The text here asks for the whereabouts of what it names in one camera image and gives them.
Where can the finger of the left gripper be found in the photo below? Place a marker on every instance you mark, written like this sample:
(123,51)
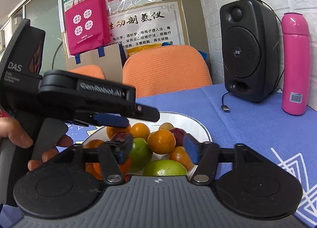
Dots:
(101,119)
(146,113)

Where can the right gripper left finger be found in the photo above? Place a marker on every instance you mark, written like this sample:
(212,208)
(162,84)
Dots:
(117,151)

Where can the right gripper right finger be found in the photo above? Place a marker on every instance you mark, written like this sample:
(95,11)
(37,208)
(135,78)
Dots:
(204,156)

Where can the large orange front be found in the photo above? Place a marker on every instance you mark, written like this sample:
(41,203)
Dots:
(111,131)

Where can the dark red plum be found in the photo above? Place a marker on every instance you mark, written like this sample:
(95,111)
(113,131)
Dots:
(178,135)
(119,136)

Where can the bumpy mandarin orange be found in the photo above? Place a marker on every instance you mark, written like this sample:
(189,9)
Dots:
(101,171)

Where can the small tan longan fruit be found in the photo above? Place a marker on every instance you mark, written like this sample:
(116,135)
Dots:
(166,126)

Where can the round green apple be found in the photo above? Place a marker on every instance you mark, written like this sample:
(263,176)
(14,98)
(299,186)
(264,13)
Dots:
(140,155)

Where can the dark red plum front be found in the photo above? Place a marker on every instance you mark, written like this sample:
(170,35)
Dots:
(178,135)

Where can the oblong green fruit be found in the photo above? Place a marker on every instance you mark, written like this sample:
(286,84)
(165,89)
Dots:
(164,167)

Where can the small red-yellow plum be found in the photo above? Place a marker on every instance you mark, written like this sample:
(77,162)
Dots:
(180,155)

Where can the person's left hand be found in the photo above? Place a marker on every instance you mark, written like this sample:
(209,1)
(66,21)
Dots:
(11,128)

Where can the small orange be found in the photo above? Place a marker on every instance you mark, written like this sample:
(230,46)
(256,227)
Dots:
(140,130)
(162,142)

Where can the white round plate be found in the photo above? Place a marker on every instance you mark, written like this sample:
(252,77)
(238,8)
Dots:
(184,122)

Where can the right orange chair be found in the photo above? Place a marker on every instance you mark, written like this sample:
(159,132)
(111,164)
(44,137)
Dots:
(166,69)

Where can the orange chair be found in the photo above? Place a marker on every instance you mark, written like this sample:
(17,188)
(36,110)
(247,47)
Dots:
(93,71)
(166,69)

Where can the left orange chair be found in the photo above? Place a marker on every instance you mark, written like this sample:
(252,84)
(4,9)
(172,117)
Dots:
(93,71)

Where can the yellow snack bag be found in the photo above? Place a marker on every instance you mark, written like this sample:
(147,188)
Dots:
(132,51)

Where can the brown paper bag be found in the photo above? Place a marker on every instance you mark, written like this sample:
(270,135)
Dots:
(110,58)

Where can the blue patterned tablecloth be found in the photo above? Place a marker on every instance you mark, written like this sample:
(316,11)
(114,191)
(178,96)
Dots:
(287,140)

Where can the white Chinese poster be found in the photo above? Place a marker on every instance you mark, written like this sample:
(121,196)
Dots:
(160,22)

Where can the magenta tote bag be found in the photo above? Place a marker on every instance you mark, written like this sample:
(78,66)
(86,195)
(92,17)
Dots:
(87,26)

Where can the black speaker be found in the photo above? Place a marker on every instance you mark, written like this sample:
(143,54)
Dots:
(250,49)

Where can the pink thermos bottle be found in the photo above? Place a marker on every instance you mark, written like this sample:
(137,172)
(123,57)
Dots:
(297,57)

